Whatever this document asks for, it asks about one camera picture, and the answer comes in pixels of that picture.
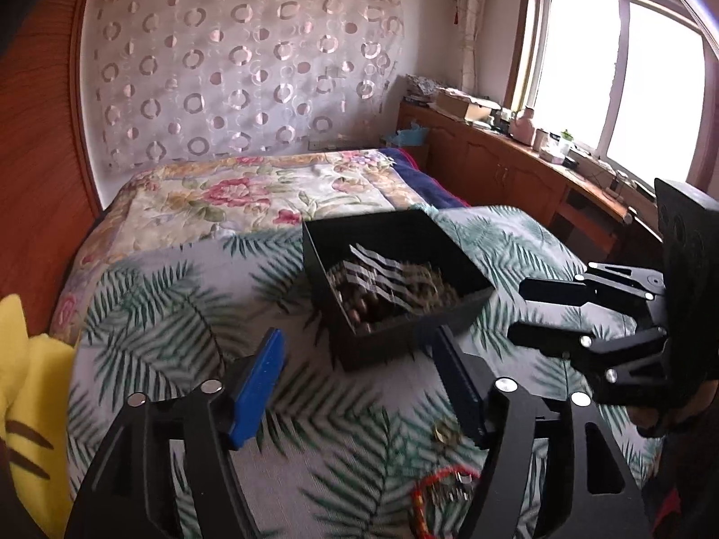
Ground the cardboard box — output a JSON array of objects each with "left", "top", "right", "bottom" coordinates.
[{"left": 435, "top": 90, "right": 501, "bottom": 124}]

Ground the patterned cloth pile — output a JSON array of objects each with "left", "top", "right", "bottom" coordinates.
[{"left": 405, "top": 74, "right": 450, "bottom": 105}]

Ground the brown wooden wardrobe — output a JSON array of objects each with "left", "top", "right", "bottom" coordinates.
[{"left": 0, "top": 0, "right": 105, "bottom": 338}]

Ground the window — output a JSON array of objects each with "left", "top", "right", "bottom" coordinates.
[{"left": 506, "top": 0, "right": 719, "bottom": 192}]

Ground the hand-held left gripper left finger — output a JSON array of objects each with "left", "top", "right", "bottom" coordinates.
[{"left": 64, "top": 327, "right": 286, "bottom": 539}]

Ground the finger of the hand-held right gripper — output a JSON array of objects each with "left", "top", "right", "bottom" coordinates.
[
  {"left": 518, "top": 262, "right": 667, "bottom": 316},
  {"left": 507, "top": 320, "right": 670, "bottom": 405}
]

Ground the navy blanket with red fringe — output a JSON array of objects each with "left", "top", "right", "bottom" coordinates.
[{"left": 376, "top": 147, "right": 473, "bottom": 215}]

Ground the brown bead bracelet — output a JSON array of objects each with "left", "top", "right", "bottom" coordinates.
[{"left": 328, "top": 286, "right": 394, "bottom": 333}]

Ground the circle pattern curtain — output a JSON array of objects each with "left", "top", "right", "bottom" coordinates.
[{"left": 90, "top": 0, "right": 405, "bottom": 172}]

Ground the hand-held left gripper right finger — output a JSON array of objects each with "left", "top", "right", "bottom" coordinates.
[{"left": 431, "top": 324, "right": 652, "bottom": 539}]

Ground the long wooden cabinet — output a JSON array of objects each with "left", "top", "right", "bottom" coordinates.
[{"left": 396, "top": 102, "right": 664, "bottom": 259}]

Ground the pink jug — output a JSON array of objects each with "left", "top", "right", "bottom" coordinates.
[{"left": 512, "top": 108, "right": 538, "bottom": 146}]

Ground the floral blanket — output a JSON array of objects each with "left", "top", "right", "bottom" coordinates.
[{"left": 50, "top": 149, "right": 428, "bottom": 343}]

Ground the leaf print cloth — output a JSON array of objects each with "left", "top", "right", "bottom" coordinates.
[{"left": 67, "top": 205, "right": 664, "bottom": 539}]

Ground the blue bag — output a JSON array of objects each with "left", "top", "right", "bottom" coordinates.
[{"left": 385, "top": 122, "right": 431, "bottom": 150}]

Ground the black box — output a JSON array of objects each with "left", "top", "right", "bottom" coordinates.
[{"left": 302, "top": 209, "right": 496, "bottom": 372}]

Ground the patterned window curtain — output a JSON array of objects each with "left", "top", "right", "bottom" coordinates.
[{"left": 449, "top": 0, "right": 523, "bottom": 97}]

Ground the yellow plush toy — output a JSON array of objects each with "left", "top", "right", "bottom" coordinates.
[{"left": 0, "top": 293, "right": 77, "bottom": 539}]

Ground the red bead bracelet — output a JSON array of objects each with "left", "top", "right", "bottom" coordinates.
[{"left": 410, "top": 467, "right": 478, "bottom": 539}]

